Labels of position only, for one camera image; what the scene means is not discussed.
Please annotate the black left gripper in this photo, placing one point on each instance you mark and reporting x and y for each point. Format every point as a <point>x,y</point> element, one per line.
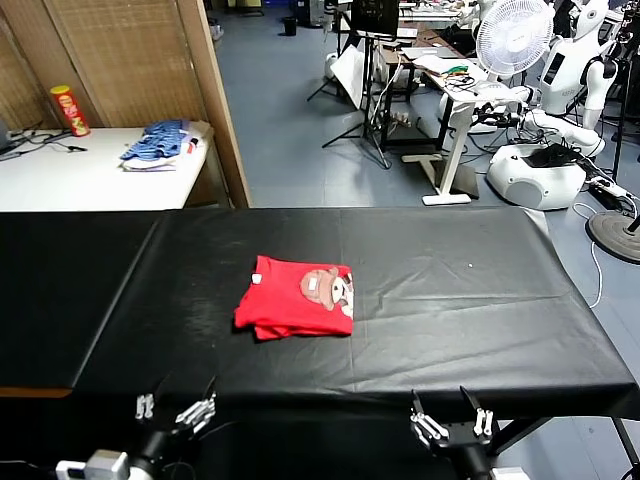
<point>160,440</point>

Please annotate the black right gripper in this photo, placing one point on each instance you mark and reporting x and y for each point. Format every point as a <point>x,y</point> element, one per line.
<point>462,442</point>

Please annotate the red t-shirt with bear print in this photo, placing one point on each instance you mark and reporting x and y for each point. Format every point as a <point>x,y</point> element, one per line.
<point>285,305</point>

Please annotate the blue striped clothes pile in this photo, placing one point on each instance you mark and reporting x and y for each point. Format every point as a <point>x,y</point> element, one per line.
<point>156,142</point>

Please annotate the black table cover sheet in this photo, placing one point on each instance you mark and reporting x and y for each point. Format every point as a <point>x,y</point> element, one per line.
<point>450,320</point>

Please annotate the black table with orange edge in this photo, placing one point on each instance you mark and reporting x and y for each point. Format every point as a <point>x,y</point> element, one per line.
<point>50,300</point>

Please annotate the black round stand base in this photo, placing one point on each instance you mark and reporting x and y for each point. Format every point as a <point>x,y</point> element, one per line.
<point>612,232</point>

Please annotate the white table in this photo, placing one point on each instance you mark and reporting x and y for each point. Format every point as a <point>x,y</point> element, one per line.
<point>75,180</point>

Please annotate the white desk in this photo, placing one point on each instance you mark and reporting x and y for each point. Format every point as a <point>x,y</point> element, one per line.
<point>454,150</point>

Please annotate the white power strip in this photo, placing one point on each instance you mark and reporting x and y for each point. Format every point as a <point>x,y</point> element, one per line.
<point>612,187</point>

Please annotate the beige power strip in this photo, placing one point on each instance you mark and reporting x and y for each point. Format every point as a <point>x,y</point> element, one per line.
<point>402,119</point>

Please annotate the red chips can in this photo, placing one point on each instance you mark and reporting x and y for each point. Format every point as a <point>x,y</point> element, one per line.
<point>70,110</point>

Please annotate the black tripod stand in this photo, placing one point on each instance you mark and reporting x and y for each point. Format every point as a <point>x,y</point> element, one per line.
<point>371,100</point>

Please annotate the wooden shelf unit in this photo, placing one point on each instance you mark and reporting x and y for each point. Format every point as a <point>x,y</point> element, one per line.
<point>140,60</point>

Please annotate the white reflector board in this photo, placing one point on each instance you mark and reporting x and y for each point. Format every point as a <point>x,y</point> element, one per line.
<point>351,70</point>

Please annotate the silver laptop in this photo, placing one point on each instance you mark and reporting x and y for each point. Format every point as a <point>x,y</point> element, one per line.
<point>426,52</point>

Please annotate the white humanoid robot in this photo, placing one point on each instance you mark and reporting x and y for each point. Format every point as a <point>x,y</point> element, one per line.
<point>567,65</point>

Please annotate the white electric fan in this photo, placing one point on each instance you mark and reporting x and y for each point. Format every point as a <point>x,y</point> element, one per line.
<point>517,45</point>

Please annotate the brown desk with black legs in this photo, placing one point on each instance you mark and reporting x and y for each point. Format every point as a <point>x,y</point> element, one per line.
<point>432,36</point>

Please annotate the black trash bin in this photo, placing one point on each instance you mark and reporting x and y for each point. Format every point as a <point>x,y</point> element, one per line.
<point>289,25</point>

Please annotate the black monitor on stand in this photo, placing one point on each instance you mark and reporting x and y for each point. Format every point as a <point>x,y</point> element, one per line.
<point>374,17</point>

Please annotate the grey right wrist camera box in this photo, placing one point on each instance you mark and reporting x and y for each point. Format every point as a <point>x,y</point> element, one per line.
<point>507,474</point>

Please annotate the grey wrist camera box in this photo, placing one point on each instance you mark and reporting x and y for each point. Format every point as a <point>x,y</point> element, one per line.
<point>100,467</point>
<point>507,474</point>

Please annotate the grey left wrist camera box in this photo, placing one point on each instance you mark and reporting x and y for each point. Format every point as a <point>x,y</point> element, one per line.
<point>100,467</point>

